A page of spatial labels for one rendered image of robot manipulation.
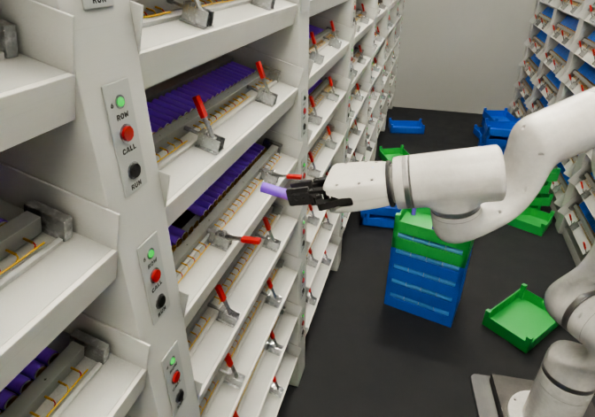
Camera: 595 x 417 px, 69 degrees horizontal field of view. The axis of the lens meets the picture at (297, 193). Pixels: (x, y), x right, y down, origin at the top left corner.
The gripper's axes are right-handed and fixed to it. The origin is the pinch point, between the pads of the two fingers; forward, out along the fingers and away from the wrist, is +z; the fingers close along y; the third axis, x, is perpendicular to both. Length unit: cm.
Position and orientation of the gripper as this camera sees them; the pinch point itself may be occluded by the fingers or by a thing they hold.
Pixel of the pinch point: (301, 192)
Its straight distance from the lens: 73.8
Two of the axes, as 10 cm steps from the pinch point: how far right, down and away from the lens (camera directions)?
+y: -2.6, 4.6, -8.5
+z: -9.4, 0.9, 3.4
